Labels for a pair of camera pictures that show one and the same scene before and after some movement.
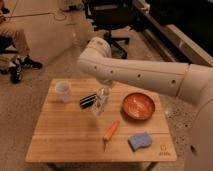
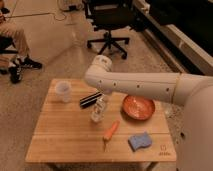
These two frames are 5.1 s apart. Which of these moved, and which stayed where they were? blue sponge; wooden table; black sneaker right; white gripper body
Moved: white gripper body
Stayed: wooden table; black sneaker right; blue sponge
